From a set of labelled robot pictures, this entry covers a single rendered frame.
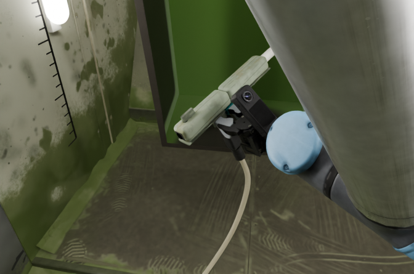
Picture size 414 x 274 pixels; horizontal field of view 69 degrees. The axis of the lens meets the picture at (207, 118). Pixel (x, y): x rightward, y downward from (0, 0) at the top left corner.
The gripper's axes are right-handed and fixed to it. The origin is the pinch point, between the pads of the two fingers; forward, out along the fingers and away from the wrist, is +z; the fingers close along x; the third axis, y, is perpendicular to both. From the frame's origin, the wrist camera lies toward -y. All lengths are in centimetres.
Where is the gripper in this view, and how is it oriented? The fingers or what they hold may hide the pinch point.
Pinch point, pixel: (217, 111)
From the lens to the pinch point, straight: 75.7
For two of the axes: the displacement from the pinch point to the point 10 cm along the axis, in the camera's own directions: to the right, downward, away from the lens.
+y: 3.9, 7.4, 5.5
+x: 6.6, -6.4, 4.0
